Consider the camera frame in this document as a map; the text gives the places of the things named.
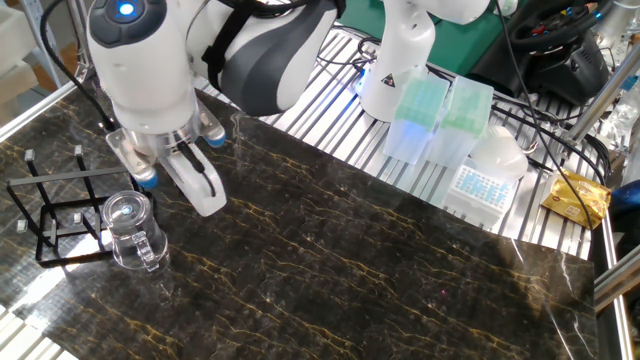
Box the blue pipette tip box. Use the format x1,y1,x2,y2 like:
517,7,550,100
442,162,520,230

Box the black steering wheel controller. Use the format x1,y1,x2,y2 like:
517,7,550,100
469,0,611,106

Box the white plastic dome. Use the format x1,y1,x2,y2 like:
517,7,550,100
468,124,530,181

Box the white foam box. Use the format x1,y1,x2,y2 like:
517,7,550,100
0,4,39,101

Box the green pipette tip box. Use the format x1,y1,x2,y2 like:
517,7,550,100
383,74,451,166
427,75,495,170

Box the aluminium corner post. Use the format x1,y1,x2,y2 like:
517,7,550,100
64,0,94,76

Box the dark marble pattern board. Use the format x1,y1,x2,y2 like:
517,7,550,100
0,52,599,360

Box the crumpled clear plastic bag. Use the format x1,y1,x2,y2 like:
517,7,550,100
597,82,640,154

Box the clear plastic handled cup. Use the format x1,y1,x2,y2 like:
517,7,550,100
101,189,171,274

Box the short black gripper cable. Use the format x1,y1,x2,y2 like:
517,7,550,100
177,141,217,197

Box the black wire cup rack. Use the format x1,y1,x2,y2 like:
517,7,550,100
5,139,156,269

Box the long black gripper cable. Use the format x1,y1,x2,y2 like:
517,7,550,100
39,0,120,133

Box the gold foil snack packet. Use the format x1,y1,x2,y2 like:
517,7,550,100
539,168,612,231

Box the aluminium diagonal strut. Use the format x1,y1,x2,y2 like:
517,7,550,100
564,49,640,146

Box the grey slotted steel upright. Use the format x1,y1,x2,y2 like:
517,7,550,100
19,0,70,90

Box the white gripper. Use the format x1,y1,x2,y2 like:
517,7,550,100
157,144,229,219

